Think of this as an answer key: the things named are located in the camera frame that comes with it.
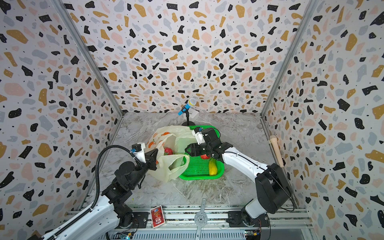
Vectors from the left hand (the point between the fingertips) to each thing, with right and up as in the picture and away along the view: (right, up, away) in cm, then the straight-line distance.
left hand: (156, 148), depth 73 cm
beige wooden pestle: (+73, +2, +33) cm, 80 cm away
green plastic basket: (+20, -15, +19) cm, 32 cm away
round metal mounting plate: (+22, -36, +1) cm, 42 cm away
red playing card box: (0, -34, 0) cm, 34 cm away
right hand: (+14, -1, +7) cm, 16 cm away
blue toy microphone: (+16, +25, +19) cm, 35 cm away
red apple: (+25, -8, +19) cm, 32 cm away
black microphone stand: (+12, +13, +36) cm, 41 cm away
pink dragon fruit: (+1, -5, +18) cm, 19 cm away
